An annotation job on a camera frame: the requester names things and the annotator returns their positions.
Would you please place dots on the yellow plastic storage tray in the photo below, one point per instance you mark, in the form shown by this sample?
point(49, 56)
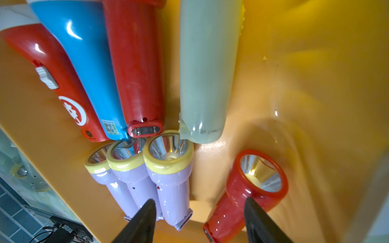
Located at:
point(311, 90)

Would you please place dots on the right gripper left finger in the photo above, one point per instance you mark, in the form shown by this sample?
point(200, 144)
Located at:
point(141, 227)

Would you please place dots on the purple flashlight slanted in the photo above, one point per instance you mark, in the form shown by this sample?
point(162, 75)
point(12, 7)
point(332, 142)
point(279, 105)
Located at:
point(127, 162)

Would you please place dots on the purple flashlight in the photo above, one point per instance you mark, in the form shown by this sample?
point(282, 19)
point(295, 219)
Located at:
point(97, 166)
point(168, 159)

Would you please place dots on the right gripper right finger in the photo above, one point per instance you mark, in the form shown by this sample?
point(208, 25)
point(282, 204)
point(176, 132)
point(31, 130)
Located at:
point(260, 227)

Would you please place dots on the purple flashlight bottom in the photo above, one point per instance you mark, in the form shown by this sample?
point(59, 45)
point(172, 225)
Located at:
point(97, 166)

